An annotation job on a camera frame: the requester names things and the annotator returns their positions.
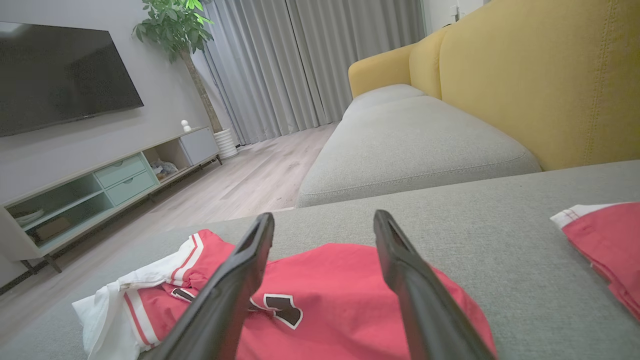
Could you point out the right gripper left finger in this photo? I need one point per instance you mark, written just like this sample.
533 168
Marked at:
225 305

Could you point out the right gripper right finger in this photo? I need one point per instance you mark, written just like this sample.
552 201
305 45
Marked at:
430 310

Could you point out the red basketball jersey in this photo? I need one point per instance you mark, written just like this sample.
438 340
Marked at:
340 300

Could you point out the red basketball shorts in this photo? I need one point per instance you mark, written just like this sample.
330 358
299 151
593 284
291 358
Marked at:
607 250

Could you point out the large grey sofa seat cushion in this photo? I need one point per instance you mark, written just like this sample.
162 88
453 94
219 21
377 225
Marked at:
525 300

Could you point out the bundle inside cabinet shelf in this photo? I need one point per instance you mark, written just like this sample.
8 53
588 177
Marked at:
164 169

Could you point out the white ribbed plant pot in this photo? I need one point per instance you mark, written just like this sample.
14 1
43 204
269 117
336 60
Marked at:
226 144

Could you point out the white and green TV cabinet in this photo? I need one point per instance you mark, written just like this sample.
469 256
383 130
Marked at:
125 172

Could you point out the small white figurine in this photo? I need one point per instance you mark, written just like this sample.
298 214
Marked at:
186 126

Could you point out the brown box in cabinet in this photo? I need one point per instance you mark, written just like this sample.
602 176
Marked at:
52 229

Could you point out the white plates in cabinet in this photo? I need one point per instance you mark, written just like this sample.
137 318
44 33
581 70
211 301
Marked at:
29 216

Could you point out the grey curtain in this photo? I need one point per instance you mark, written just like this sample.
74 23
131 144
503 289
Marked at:
310 65

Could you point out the wide yellow sofa backrest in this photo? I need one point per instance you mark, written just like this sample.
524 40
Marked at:
540 75

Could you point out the black flat television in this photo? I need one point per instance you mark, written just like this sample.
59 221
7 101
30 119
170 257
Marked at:
60 75

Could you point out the green potted tree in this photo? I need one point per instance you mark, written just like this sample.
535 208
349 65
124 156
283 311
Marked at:
175 25

